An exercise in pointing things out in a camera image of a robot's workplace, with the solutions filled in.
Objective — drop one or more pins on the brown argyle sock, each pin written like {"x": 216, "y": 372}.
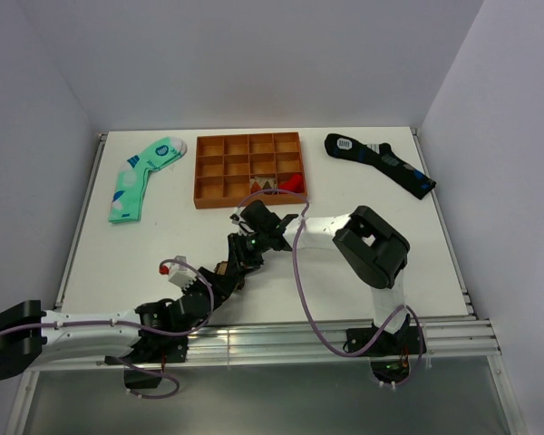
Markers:
{"x": 229, "y": 272}

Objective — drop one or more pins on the black blue sports sock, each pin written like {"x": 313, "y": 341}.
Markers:
{"x": 381, "y": 157}

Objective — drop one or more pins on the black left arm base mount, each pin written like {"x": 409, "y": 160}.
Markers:
{"x": 145, "y": 365}

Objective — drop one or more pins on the rolled red sock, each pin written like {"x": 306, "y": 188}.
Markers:
{"x": 295, "y": 183}

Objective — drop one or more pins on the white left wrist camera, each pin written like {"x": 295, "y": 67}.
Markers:
{"x": 177, "y": 272}

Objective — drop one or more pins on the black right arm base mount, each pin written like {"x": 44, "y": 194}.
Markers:
{"x": 392, "y": 350}

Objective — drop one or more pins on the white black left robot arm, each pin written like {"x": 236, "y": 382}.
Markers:
{"x": 24, "y": 328}

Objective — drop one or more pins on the mint green patterned sock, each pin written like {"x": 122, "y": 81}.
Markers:
{"x": 133, "y": 177}

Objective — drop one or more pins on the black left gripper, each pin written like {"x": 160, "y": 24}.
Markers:
{"x": 219, "y": 288}

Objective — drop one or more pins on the wooden compartment tray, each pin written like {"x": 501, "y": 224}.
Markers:
{"x": 226, "y": 163}

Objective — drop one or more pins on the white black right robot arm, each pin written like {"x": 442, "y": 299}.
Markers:
{"x": 374, "y": 250}

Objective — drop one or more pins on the rolled orange green argyle sock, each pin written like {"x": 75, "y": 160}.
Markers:
{"x": 262, "y": 183}

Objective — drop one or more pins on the aluminium table edge rail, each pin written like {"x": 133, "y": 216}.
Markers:
{"x": 254, "y": 340}

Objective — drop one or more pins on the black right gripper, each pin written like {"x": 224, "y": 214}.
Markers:
{"x": 239, "y": 260}

